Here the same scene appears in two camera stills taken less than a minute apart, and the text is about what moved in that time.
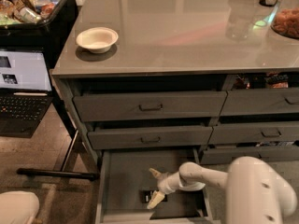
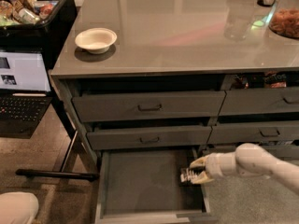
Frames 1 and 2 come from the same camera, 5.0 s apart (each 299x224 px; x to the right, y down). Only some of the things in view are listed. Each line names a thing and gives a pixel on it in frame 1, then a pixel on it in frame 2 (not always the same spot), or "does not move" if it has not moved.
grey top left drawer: [149, 105] does not move
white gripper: [167, 183] -> [214, 167]
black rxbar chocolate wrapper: [147, 195] -> [186, 175]
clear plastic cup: [241, 14] does not move
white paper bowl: [97, 39] does not move
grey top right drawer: [270, 101] does not move
